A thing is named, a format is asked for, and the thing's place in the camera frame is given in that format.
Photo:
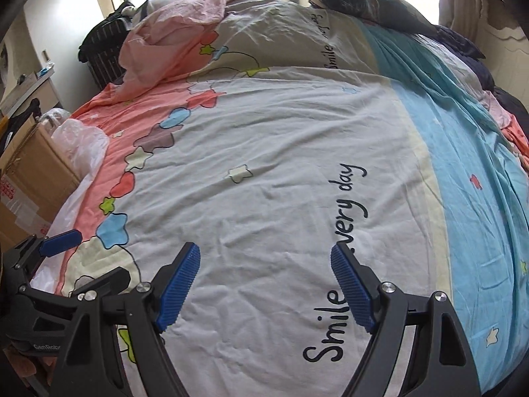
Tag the small blue packet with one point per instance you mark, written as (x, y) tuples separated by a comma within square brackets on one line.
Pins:
[(45, 70)]

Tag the brown cardboard box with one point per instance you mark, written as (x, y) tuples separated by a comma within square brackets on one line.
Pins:
[(37, 161)]

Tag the black striped suitcase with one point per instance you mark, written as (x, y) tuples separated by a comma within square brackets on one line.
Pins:
[(103, 45)]

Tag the pink cloth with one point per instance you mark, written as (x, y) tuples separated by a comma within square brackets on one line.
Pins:
[(510, 126)]

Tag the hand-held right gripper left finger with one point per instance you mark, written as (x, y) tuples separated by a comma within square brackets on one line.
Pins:
[(177, 287)]

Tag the white plastic bag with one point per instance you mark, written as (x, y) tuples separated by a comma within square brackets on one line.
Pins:
[(82, 144)]

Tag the white vanity table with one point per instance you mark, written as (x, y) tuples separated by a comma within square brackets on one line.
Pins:
[(41, 91)]

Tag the white flat carton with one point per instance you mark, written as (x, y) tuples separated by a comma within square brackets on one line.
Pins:
[(24, 87)]

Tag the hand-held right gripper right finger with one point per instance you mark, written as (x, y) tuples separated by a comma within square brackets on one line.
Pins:
[(353, 289)]

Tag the black clothes pile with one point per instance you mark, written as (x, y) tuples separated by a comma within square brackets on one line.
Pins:
[(18, 122)]

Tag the cartoon printed bed sheet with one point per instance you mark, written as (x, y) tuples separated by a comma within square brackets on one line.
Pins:
[(289, 153)]

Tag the dark printed pillow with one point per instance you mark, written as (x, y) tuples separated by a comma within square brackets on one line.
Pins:
[(372, 4)]

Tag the pink quilt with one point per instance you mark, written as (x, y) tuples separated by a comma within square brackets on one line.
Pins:
[(165, 41)]

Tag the dark blue cloth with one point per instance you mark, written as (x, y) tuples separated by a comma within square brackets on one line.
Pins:
[(467, 47)]

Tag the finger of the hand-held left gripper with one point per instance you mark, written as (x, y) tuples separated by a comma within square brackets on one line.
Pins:
[(103, 281), (60, 242)]

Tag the clear plastic bag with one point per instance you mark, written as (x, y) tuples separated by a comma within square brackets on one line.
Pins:
[(56, 115)]

